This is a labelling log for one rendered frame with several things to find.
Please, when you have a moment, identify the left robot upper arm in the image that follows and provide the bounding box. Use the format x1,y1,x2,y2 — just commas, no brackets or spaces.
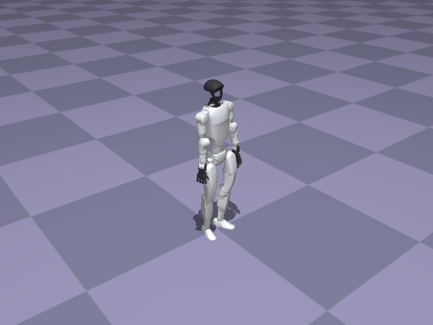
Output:
224,100,237,133

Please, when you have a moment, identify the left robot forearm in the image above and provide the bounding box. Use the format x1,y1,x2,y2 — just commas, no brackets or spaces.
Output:
229,129,240,151

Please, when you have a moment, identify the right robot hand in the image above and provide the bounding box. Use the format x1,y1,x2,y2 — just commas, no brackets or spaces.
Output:
196,164,209,184

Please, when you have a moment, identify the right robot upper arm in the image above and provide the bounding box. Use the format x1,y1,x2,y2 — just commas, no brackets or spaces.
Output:
195,110,210,148

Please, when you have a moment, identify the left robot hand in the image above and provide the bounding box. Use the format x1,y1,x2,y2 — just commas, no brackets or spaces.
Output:
232,146,242,168

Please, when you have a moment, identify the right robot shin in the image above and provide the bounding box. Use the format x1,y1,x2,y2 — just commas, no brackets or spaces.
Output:
201,195,213,230

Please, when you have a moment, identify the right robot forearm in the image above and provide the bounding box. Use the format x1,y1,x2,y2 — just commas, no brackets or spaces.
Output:
198,140,207,169

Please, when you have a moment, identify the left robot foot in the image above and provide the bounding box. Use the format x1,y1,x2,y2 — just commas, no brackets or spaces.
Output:
212,217,235,230

